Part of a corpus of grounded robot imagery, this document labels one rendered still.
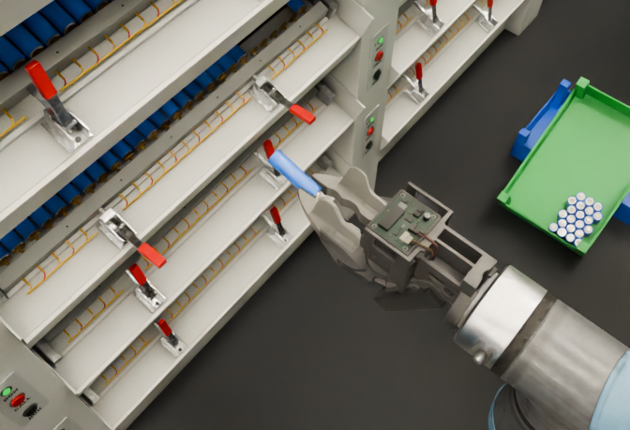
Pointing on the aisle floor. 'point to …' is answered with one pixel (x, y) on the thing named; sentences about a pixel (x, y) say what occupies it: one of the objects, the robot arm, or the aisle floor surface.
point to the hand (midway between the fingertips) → (315, 194)
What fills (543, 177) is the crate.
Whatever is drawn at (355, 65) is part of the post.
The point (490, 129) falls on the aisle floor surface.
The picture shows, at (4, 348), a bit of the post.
